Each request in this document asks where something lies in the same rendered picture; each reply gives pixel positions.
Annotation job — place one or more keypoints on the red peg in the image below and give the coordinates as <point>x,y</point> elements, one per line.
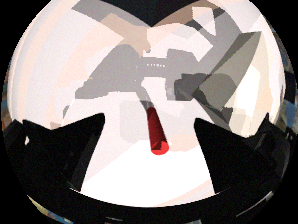
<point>158,144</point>

